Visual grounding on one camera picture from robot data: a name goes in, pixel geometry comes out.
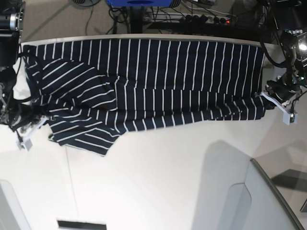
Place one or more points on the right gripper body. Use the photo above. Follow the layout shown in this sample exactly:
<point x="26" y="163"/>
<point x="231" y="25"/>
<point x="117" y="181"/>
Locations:
<point x="23" y="115"/>

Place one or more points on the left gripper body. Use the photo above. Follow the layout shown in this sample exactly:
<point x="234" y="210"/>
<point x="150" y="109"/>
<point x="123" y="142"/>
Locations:
<point x="282" y="89"/>

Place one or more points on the navy white striped t-shirt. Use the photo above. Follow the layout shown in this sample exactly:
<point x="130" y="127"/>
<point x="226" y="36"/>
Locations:
<point x="96" y="90"/>

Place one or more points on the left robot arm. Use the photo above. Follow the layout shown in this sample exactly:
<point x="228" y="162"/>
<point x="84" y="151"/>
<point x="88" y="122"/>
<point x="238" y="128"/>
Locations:
<point x="289" y="21"/>

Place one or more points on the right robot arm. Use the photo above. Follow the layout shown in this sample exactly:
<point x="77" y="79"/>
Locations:
<point x="12" y="14"/>

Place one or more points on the white power strip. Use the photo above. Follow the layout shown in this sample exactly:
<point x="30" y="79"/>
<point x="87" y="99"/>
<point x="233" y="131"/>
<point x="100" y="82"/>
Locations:
<point x="188" y="18"/>

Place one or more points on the blue plastic bin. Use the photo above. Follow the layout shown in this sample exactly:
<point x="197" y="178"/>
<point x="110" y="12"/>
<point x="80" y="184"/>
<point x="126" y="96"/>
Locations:
<point x="144" y="3"/>

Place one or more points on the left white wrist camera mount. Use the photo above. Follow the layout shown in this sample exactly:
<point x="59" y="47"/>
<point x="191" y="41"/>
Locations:
<point x="290" y="116"/>

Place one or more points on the grey metal edge rail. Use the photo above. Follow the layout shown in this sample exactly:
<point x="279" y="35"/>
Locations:
<point x="285" y="207"/>

